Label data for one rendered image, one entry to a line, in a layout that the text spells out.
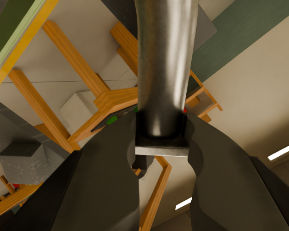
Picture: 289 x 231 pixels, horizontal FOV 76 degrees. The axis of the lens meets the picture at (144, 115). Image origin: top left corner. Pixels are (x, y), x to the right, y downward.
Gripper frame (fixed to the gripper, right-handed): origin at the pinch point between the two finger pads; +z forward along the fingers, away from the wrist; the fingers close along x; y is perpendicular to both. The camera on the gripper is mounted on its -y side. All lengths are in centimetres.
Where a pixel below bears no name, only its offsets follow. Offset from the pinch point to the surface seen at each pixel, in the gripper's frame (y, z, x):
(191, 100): 239, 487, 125
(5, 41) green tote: -1.5, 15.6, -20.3
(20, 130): 4.2, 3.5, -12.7
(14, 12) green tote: -4.9, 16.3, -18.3
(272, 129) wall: 306, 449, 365
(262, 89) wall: 201, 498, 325
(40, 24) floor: 10, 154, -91
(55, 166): 8.5, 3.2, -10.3
